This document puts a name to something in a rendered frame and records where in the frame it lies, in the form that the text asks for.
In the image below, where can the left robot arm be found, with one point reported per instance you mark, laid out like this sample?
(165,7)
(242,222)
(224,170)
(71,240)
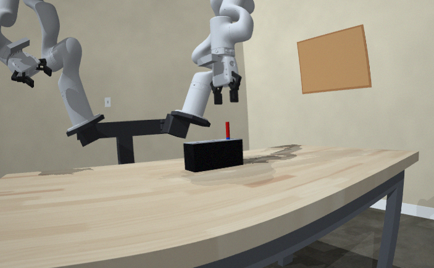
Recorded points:
(221,42)

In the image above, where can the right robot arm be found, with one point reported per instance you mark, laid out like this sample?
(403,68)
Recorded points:
(66,54)

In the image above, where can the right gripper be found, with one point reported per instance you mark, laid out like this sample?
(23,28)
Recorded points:
(23,66)

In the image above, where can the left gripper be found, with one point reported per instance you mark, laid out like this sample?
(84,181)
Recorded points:
(225,74)

